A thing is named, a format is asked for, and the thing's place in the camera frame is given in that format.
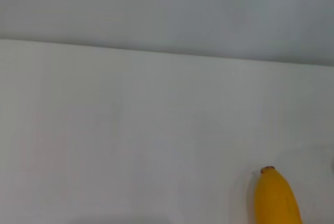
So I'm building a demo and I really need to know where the yellow banana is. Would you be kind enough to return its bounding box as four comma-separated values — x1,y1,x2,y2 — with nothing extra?
254,166,304,224

